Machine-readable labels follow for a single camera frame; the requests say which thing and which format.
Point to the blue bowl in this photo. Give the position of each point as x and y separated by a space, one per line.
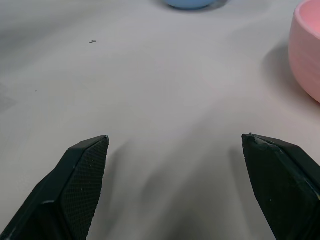
187 3

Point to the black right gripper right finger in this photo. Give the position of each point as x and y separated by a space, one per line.
277 185

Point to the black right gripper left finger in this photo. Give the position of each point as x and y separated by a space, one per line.
75 185

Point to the pink bowl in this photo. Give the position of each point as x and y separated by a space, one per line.
306 50

